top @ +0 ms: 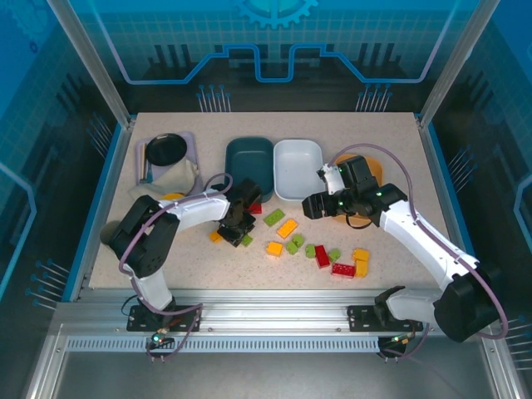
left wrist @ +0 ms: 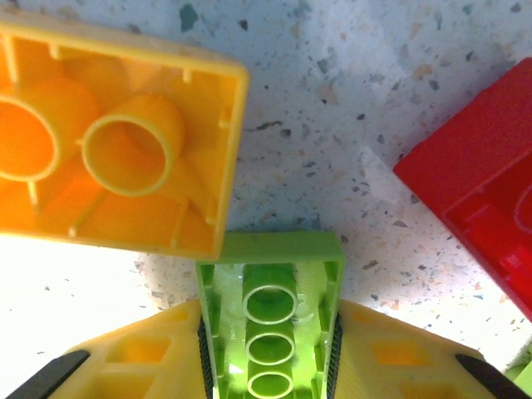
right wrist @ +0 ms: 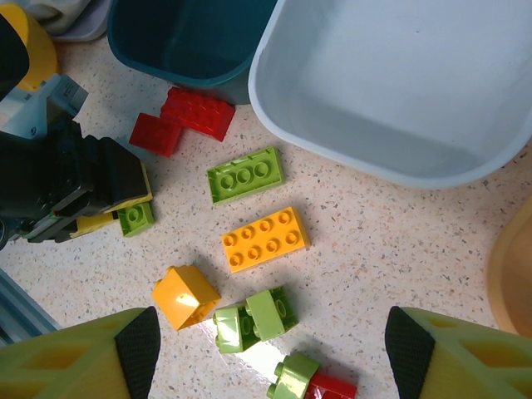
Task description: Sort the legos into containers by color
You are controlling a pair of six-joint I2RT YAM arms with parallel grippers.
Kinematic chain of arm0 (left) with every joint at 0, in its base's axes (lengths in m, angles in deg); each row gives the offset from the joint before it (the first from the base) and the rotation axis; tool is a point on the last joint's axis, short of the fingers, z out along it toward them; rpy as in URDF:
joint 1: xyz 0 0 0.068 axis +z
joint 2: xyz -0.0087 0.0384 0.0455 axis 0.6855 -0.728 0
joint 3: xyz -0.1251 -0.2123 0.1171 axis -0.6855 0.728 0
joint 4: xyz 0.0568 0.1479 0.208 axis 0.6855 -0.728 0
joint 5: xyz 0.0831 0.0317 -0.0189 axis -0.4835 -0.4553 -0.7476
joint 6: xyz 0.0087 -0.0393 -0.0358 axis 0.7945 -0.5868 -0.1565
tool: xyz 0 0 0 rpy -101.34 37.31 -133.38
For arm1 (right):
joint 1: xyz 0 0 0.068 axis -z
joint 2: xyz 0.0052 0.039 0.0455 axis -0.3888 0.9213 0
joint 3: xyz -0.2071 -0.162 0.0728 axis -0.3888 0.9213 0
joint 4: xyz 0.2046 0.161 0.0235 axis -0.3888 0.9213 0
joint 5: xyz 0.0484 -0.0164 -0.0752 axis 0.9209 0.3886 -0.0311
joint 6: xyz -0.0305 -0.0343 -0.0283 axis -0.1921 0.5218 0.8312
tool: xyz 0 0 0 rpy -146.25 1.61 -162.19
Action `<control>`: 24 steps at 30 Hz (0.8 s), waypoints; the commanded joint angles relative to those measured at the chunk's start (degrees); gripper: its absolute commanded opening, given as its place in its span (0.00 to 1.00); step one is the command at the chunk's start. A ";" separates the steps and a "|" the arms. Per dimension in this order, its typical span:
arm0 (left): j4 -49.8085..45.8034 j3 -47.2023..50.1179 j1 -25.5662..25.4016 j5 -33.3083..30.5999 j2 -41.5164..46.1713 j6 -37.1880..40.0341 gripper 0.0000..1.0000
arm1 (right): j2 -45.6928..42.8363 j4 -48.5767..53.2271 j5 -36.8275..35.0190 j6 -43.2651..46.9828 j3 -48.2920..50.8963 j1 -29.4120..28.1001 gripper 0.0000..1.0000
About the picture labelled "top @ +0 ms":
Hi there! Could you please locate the long yellow lego brick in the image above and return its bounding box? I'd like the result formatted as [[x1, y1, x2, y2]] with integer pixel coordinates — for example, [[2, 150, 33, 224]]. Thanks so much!
[[276, 219, 299, 240]]

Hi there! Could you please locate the lavender tray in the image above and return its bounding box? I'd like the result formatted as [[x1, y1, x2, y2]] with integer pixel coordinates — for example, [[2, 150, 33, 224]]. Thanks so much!
[[135, 131, 200, 186]]

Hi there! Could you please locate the left arm cable connector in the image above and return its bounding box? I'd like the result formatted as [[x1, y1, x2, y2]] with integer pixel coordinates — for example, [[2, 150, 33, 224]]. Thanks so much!
[[150, 328, 175, 348]]

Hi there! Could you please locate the long green lego brick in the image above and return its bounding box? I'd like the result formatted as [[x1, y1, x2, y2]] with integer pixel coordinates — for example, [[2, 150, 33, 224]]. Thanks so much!
[[264, 209, 287, 228]]

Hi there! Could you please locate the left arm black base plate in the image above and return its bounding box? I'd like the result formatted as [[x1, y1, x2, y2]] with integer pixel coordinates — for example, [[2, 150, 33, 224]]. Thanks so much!
[[126, 303, 204, 333]]

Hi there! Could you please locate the aluminium mounting rail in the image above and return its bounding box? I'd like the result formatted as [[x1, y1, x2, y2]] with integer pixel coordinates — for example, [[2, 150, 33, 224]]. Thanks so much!
[[53, 289, 500, 337]]

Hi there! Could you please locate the black round plate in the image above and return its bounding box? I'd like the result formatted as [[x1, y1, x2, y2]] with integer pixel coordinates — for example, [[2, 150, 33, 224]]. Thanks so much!
[[147, 132, 187, 167]]

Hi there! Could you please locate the slotted grey cable duct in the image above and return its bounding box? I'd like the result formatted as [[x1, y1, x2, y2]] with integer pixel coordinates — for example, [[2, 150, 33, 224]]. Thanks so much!
[[65, 336, 383, 353]]

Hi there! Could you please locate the aluminium frame post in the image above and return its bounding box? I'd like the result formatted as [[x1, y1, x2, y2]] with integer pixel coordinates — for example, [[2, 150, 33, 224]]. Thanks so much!
[[416, 0, 502, 130], [45, 0, 137, 128]]

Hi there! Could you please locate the wooden utensil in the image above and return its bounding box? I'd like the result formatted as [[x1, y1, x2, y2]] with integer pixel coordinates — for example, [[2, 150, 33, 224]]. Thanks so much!
[[139, 140, 150, 184]]

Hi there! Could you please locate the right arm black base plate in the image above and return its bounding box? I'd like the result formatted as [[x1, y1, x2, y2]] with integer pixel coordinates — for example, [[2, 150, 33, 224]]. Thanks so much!
[[347, 304, 424, 333]]

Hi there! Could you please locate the white plastic container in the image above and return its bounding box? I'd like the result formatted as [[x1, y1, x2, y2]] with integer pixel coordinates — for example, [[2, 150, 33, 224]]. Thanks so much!
[[273, 138, 325, 203]]

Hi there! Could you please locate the right arm cable connector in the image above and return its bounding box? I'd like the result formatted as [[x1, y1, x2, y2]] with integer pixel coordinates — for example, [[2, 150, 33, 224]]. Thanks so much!
[[380, 332, 416, 352]]

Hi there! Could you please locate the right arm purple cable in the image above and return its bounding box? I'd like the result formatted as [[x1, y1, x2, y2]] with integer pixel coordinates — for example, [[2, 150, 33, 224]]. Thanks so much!
[[328, 143, 509, 362]]

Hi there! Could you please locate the arm cable connector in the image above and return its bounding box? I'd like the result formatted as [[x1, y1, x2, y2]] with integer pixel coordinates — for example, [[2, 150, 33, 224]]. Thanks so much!
[[380, 332, 416, 352], [150, 328, 175, 348]]

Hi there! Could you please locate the orange plastic container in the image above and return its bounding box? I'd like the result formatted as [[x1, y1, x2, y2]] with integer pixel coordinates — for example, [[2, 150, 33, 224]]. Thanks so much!
[[332, 153, 384, 225]]

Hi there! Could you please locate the teal plastic container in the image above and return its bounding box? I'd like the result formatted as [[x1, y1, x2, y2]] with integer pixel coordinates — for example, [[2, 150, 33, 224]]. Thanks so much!
[[224, 135, 275, 204]]

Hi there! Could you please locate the beige cloth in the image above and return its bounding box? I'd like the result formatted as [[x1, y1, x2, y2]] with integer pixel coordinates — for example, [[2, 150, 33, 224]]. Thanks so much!
[[128, 160, 203, 199]]

